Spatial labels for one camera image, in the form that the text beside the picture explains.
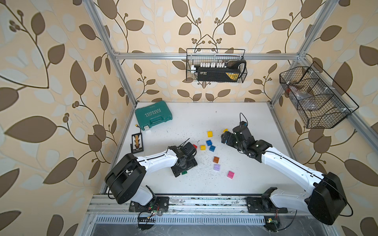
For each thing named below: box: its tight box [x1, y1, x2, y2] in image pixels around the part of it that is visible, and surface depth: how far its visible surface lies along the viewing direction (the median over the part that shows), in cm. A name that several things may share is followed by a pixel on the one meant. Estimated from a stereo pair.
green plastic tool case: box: [134, 100, 173, 131], surface depth 110 cm
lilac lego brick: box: [213, 163, 221, 172], surface depth 88 cm
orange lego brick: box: [212, 156, 221, 164], surface depth 91 cm
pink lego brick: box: [226, 170, 235, 180], surface depth 85 cm
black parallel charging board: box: [130, 132, 144, 154], surface depth 98 cm
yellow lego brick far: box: [207, 130, 214, 138], surface depth 103 cm
